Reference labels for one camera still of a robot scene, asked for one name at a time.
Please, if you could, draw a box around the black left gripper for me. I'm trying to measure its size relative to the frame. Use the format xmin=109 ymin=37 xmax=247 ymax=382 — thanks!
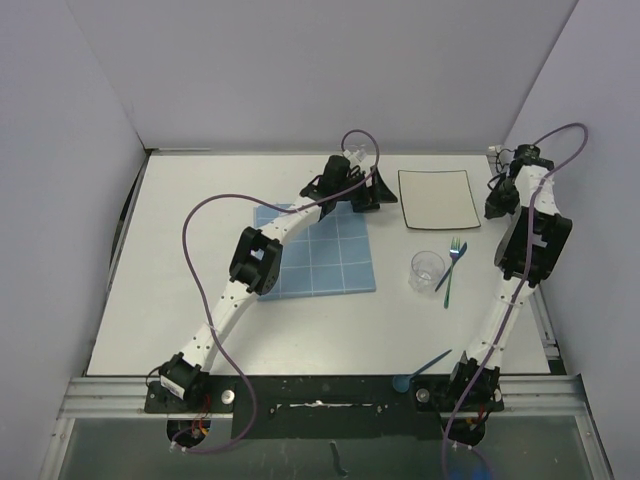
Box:
xmin=334 ymin=166 xmax=395 ymax=211

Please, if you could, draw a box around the blue grid placemat cloth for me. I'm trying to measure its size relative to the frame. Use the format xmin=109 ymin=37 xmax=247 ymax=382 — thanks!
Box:
xmin=259 ymin=203 xmax=376 ymax=301

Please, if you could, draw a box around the clear drinking glass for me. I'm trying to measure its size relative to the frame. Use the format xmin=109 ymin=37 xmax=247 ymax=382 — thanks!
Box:
xmin=408 ymin=251 xmax=445 ymax=295

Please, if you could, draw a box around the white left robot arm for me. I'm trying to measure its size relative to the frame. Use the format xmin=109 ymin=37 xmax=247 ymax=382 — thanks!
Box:
xmin=159 ymin=150 xmax=398 ymax=411

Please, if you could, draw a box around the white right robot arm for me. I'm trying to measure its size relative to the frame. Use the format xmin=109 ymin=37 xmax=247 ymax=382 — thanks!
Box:
xmin=445 ymin=144 xmax=573 ymax=409

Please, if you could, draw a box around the square white plate dark rim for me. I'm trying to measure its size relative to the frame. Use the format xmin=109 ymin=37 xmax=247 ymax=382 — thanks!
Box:
xmin=398 ymin=170 xmax=481 ymax=231

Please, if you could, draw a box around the dark blue knife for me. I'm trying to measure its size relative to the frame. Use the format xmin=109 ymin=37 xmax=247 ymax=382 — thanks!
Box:
xmin=435 ymin=242 xmax=468 ymax=291

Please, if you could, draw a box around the blue plastic spoon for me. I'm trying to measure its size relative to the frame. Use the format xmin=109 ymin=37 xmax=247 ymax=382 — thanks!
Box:
xmin=392 ymin=349 xmax=452 ymax=393

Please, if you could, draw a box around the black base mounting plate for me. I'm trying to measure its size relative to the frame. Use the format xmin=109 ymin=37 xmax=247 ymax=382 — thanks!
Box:
xmin=144 ymin=375 xmax=504 ymax=447

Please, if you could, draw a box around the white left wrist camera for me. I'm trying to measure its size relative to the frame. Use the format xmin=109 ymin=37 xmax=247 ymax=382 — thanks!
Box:
xmin=343 ymin=146 xmax=367 ymax=166

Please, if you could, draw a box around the aluminium table frame rail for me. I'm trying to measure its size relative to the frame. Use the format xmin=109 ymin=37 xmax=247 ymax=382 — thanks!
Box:
xmin=483 ymin=286 xmax=613 ymax=479

